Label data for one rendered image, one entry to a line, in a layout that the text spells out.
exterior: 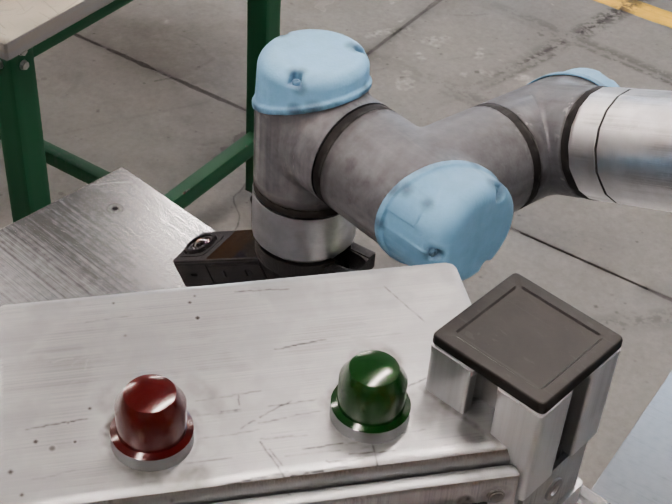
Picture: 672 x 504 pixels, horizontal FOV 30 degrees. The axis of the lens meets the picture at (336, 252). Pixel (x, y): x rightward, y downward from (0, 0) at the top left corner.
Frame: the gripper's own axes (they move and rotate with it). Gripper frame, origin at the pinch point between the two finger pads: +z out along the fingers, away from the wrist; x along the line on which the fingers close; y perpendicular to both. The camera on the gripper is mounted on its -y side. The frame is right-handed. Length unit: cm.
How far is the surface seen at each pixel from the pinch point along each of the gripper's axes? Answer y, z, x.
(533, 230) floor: -38, 99, 154
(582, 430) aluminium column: 33, -47, -30
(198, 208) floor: -102, 99, 113
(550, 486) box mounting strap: 33, -45, -31
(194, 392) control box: 22, -47, -37
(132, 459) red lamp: 23, -48, -40
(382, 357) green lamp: 28, -50, -34
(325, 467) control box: 28, -47, -37
